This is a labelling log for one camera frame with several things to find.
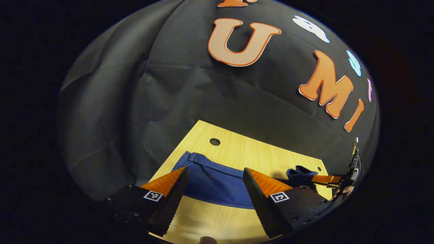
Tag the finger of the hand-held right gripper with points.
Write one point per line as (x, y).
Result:
(325, 179)

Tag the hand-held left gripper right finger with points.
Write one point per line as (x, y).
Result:
(257, 200)

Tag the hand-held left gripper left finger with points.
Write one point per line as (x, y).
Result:
(173, 200)

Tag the blue denim jeans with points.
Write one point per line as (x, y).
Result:
(217, 183)

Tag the black backdrop cloth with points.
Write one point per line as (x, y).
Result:
(169, 84)

